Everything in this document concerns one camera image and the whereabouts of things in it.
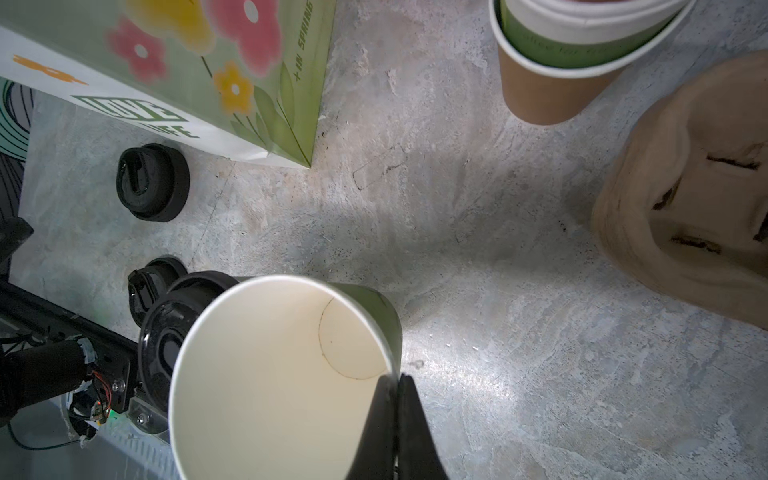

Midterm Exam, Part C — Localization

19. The brown pulp cup carrier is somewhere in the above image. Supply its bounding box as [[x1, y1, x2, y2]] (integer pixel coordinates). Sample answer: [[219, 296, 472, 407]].
[[592, 50, 767, 328]]

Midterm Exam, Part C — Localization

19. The black cup lid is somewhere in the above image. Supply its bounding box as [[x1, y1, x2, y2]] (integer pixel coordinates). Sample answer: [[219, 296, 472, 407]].
[[116, 143, 190, 223], [128, 256, 239, 413]]

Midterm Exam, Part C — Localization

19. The white slotted cable duct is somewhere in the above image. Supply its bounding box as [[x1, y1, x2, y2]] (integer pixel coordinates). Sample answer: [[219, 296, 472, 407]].
[[95, 413, 181, 479]]

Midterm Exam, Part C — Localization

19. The stack of paper cups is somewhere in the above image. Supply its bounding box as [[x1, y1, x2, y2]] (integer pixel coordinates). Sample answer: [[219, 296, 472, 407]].
[[489, 0, 694, 126]]

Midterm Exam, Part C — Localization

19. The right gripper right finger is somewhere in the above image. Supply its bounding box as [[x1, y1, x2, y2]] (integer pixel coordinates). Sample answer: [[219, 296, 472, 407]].
[[397, 374, 448, 480]]

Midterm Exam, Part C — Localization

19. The green paper coffee cup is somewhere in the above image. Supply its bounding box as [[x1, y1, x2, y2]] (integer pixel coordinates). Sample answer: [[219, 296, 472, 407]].
[[127, 389, 169, 435]]

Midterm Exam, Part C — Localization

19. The white paper takeout bag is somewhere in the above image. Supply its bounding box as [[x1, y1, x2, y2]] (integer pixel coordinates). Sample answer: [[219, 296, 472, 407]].
[[1, 0, 336, 168]]

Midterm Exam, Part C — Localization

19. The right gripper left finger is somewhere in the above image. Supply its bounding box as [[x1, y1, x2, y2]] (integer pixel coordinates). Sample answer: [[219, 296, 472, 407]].
[[347, 375, 396, 480]]

